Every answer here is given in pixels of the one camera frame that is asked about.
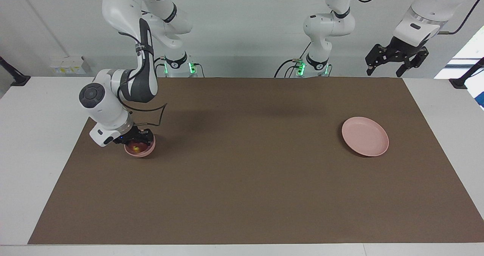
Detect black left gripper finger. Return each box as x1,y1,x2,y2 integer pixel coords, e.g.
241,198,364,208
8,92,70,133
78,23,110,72
365,44,386,76
396,48,430,78

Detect pink bowl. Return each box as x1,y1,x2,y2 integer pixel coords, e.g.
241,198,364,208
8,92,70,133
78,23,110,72
124,133,156,158

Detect pink plate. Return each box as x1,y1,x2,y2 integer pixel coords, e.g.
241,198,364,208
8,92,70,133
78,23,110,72
341,116,389,157

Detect brown table mat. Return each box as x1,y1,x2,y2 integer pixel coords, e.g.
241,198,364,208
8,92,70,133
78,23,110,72
28,77,484,245

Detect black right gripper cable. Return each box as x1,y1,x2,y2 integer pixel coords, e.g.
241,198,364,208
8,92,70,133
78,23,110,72
117,29,168,127

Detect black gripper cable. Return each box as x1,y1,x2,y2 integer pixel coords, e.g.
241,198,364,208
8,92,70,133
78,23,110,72
117,29,168,127
350,0,484,34

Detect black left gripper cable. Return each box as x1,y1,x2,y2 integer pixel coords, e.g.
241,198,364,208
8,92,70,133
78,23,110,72
350,0,484,34

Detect black clamp mount post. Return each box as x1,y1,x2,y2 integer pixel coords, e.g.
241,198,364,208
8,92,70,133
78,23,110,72
0,56,31,87
449,57,484,89

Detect white wall socket box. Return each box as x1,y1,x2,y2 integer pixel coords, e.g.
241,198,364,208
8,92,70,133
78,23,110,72
50,56,87,75

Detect white wall cable duct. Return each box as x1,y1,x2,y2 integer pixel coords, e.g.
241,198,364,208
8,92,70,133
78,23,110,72
15,0,70,58

